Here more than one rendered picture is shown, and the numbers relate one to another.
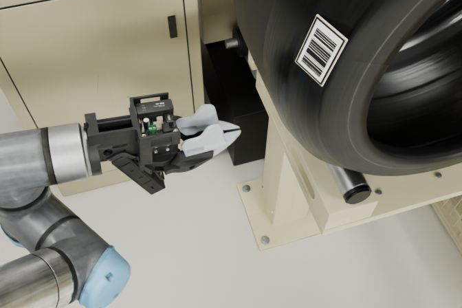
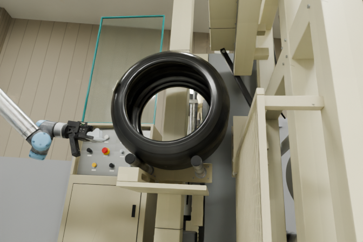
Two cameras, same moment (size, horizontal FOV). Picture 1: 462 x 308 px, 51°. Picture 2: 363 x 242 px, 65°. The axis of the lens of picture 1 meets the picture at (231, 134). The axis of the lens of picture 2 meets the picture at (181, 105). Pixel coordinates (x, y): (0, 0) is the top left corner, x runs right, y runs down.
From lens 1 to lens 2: 140 cm
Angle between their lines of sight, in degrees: 78
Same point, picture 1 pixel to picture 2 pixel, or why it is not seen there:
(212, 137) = (95, 132)
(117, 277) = (45, 136)
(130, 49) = (114, 218)
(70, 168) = (59, 125)
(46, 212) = not seen: hidden behind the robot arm
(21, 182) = (47, 125)
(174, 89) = not seen: outside the picture
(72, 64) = (90, 217)
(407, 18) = (129, 78)
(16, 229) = not seen: hidden behind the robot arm
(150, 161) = (76, 132)
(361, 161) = (126, 129)
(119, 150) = (72, 130)
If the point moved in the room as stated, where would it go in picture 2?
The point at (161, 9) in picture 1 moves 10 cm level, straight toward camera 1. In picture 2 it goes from (131, 200) to (125, 199)
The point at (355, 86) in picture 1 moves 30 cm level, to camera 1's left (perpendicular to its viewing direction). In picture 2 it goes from (121, 94) to (71, 100)
